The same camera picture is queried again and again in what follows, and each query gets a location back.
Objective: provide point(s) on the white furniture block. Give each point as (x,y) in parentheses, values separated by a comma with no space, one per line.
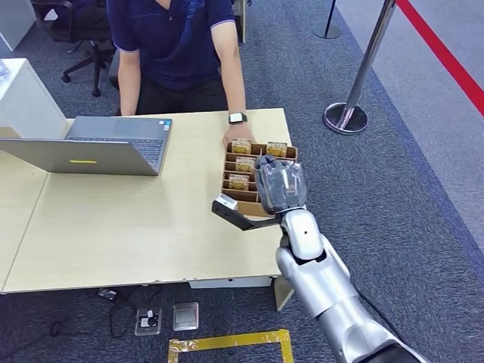
(15,20)

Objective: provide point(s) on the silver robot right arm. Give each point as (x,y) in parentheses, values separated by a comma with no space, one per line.
(321,280)

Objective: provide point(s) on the black office chair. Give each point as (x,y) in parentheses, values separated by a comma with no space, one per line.
(75,22)

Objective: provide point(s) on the closed metal floor socket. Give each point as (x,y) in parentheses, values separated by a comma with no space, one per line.
(186,316)

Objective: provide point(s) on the gold patterned card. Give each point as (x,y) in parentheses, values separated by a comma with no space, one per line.
(276,149)
(245,165)
(241,146)
(238,182)

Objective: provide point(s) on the person's right forearm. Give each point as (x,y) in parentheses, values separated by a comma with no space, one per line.
(129,95)

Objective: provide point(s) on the person's left forearm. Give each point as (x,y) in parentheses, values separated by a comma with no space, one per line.
(232,85)

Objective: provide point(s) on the white under-desk rail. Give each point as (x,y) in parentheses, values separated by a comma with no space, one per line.
(230,282)

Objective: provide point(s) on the black power adapter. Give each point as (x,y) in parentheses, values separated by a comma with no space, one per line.
(107,294)

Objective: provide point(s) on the clear plastic item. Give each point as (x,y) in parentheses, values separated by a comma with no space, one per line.
(3,71)

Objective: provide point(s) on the black wristwatch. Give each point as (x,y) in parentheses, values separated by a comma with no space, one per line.
(238,118)

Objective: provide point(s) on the red barrier belt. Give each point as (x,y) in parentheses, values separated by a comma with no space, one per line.
(439,50)

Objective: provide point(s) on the yellow tape frame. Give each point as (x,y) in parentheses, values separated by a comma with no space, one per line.
(226,342)

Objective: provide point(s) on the pale furniture leg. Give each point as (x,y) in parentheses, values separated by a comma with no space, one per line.
(242,20)

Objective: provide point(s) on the person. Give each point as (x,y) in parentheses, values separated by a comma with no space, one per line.
(174,50)

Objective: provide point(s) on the person's left hand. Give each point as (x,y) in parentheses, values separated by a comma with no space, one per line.
(238,134)

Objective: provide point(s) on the wooden desk leg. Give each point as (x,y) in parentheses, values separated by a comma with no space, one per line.
(282,293)

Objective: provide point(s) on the brown cardboard card organizer box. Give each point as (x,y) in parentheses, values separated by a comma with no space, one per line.
(242,198)

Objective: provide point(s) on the dark stanchion post with base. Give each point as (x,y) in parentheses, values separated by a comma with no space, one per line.
(327,31)

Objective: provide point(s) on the white cabinet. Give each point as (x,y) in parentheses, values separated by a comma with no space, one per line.
(26,110)

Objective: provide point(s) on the grey laptop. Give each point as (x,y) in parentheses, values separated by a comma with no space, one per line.
(94,150)

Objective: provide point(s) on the floor socket with plug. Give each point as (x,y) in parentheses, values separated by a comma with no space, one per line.
(148,321)

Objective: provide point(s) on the chrome stanchion post with base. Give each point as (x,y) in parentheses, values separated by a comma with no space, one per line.
(361,75)

